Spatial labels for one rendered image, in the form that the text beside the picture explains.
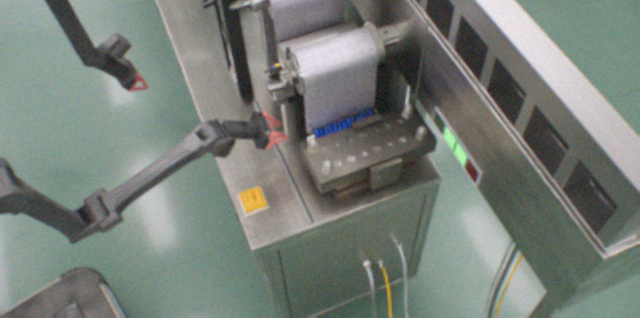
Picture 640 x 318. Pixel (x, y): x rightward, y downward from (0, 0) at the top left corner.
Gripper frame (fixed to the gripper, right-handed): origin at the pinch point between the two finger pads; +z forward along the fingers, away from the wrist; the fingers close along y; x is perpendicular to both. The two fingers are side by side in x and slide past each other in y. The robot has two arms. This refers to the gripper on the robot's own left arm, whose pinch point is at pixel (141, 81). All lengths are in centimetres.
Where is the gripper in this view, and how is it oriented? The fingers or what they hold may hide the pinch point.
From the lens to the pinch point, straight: 212.5
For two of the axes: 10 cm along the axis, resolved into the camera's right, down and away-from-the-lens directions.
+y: -5.9, -6.4, 4.8
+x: -6.9, 7.2, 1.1
